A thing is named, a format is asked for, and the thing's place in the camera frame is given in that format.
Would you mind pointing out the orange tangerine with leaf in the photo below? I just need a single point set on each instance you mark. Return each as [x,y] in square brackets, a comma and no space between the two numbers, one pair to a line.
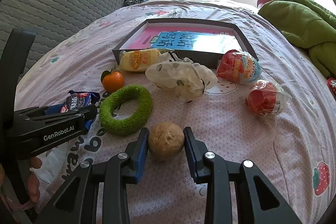
[112,81]

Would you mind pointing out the red toy egg clear wrapper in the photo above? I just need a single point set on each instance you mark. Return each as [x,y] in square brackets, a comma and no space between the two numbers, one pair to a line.
[267,98]

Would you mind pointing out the white patterned scrunchie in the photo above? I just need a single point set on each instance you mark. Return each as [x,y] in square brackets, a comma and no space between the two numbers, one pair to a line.
[189,80]

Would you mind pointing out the person's left hand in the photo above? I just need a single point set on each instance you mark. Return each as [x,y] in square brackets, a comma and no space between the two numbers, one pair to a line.
[32,188]

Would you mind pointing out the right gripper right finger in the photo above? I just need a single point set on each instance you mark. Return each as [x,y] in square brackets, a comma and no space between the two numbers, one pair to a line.
[206,167]

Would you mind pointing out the grey quilted headboard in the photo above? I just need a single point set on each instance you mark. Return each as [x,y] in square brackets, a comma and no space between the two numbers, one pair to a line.
[53,21]

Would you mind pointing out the pink strawberry bed sheet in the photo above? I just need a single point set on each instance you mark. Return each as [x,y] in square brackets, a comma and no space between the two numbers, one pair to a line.
[290,148]

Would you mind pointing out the yellow bread package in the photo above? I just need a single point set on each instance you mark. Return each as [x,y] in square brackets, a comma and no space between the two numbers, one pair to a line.
[139,60]

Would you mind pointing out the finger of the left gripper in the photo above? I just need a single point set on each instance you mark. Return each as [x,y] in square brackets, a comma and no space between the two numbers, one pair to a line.
[30,123]

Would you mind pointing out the red foil candy wrapper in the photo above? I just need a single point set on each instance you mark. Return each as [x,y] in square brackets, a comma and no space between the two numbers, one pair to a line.
[331,83]

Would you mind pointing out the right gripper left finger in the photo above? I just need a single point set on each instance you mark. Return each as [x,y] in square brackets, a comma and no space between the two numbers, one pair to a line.
[124,168]

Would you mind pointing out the brown walnut ball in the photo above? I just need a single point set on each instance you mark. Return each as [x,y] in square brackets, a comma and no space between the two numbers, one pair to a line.
[166,140]

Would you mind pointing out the blue snack packet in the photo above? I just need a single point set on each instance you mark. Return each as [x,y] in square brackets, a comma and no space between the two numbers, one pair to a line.
[74,100]

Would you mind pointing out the red toy egg blue wrapper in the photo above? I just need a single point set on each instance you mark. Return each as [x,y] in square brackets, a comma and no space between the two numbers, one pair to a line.
[239,67]

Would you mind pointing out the green blanket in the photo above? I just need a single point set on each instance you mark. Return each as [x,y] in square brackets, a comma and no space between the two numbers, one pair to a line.
[307,25]

